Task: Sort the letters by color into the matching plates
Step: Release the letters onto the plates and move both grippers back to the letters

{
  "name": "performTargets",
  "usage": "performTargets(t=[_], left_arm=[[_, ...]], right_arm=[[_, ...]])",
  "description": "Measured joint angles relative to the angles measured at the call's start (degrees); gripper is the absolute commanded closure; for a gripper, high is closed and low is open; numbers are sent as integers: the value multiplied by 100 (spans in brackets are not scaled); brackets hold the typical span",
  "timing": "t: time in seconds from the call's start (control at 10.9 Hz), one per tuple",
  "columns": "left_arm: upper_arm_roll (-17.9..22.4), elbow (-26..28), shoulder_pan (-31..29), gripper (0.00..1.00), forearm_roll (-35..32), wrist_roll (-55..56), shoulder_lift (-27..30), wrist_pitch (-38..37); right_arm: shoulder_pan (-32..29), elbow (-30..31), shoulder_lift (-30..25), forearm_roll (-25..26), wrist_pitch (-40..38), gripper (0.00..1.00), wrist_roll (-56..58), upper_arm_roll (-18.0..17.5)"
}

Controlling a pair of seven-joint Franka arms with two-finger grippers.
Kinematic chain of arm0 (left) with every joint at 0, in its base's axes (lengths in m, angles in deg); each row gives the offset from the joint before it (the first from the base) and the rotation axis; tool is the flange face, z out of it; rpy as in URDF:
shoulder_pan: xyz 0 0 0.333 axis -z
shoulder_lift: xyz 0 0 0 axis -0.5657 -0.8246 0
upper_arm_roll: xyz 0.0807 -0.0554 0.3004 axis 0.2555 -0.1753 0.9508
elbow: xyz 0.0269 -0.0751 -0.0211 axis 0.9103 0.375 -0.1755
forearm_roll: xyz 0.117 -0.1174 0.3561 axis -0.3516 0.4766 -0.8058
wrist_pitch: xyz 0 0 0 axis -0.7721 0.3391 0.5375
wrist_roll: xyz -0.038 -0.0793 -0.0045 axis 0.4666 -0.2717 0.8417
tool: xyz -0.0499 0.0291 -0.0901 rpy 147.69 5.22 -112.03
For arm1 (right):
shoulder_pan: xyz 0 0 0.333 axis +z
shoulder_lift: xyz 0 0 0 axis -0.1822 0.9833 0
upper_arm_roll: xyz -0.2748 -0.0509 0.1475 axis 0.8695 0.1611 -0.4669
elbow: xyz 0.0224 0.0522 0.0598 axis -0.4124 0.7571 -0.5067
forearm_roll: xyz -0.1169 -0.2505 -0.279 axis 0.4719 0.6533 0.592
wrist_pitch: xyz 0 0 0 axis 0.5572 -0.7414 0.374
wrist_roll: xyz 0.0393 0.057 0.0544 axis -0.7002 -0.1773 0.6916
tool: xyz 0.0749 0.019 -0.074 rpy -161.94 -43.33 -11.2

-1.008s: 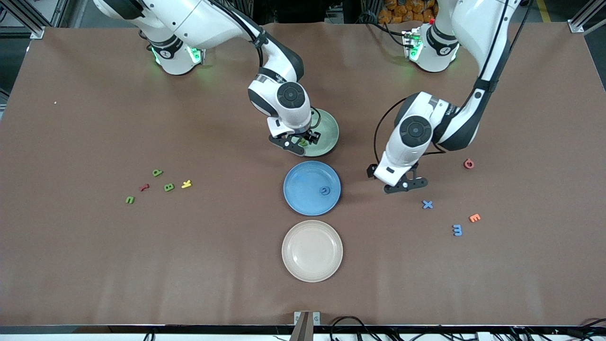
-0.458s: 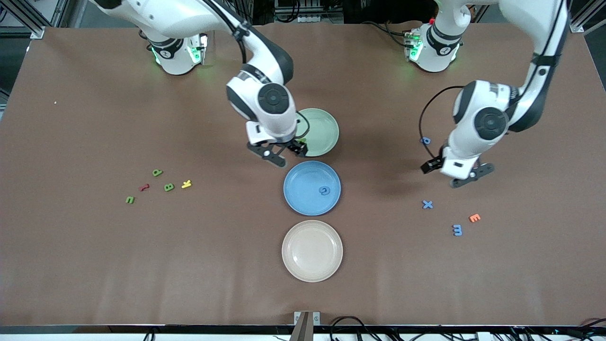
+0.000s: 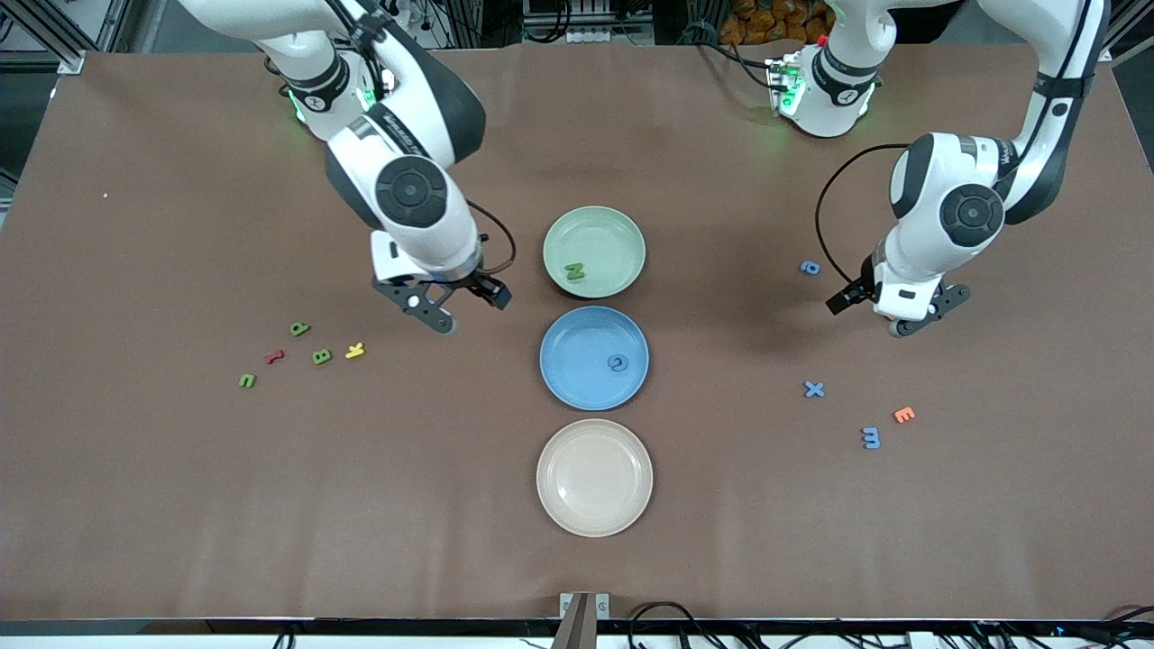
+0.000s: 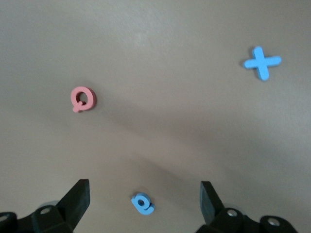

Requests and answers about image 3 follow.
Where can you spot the blue foam letter X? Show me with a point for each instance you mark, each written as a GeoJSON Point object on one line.
{"type": "Point", "coordinates": [814, 389]}

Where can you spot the blue foam letter G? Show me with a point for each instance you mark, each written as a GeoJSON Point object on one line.
{"type": "Point", "coordinates": [612, 363]}

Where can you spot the blue foam letter E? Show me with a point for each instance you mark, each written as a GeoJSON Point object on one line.
{"type": "Point", "coordinates": [871, 439]}

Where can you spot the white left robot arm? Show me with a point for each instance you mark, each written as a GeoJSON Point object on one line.
{"type": "Point", "coordinates": [969, 214]}

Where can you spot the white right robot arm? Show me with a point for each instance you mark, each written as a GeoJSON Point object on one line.
{"type": "Point", "coordinates": [410, 191]}

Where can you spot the yellow foam letter K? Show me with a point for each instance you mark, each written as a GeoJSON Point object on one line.
{"type": "Point", "coordinates": [354, 351]}

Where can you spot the blue plate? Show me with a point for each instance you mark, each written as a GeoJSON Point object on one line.
{"type": "Point", "coordinates": [577, 361]}

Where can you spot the green plate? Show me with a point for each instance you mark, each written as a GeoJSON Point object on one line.
{"type": "Point", "coordinates": [604, 239]}

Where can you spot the orange foam letter E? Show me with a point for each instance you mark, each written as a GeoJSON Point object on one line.
{"type": "Point", "coordinates": [903, 415]}

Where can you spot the beige plate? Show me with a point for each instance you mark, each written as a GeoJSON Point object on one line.
{"type": "Point", "coordinates": [595, 478]}

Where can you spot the background equipment box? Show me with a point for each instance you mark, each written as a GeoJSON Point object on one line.
{"type": "Point", "coordinates": [586, 36]}

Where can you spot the orange items pile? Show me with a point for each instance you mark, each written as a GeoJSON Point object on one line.
{"type": "Point", "coordinates": [748, 27]}

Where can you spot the metal mount bracket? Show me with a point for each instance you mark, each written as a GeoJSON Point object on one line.
{"type": "Point", "coordinates": [584, 622]}

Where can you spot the aluminium frame post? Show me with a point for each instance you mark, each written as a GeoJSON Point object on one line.
{"type": "Point", "coordinates": [70, 61]}

